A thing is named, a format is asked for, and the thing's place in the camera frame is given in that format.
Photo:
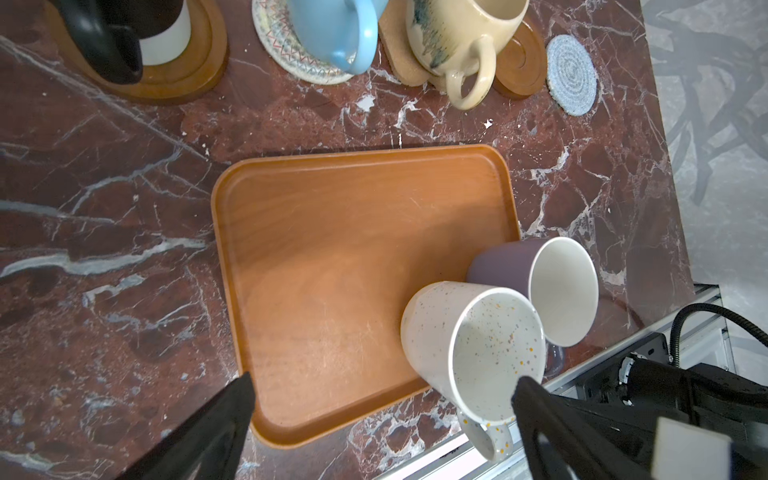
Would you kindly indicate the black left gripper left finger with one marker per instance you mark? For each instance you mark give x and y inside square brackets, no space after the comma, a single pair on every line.
[209,444]

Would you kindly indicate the black mug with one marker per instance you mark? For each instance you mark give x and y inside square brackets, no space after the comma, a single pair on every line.
[119,38]

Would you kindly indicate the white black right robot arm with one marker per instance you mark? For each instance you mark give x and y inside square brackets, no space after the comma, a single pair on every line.
[703,396]

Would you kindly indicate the white and blue mug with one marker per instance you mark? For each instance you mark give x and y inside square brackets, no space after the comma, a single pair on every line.
[341,33]

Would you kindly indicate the brown rectangular serving tray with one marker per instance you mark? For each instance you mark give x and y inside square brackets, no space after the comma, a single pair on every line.
[320,255]

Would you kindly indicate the white and purple mug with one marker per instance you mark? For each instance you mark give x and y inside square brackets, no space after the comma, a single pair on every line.
[556,275]

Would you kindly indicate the cork flower-shaped coaster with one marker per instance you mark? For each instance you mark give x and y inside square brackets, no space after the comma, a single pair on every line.
[393,34]

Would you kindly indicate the multicolour woven rope coaster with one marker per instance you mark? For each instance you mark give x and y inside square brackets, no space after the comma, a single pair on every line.
[274,29]

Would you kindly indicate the grey round woven coaster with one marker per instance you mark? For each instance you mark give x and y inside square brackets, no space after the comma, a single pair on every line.
[571,75]

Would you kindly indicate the beige yellow mug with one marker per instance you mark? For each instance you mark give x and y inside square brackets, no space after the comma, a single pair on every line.
[459,40]

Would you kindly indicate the brown round wooden coaster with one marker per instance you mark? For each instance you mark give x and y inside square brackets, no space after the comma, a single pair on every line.
[522,65]

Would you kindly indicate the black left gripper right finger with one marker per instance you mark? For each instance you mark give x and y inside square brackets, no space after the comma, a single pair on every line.
[558,444]

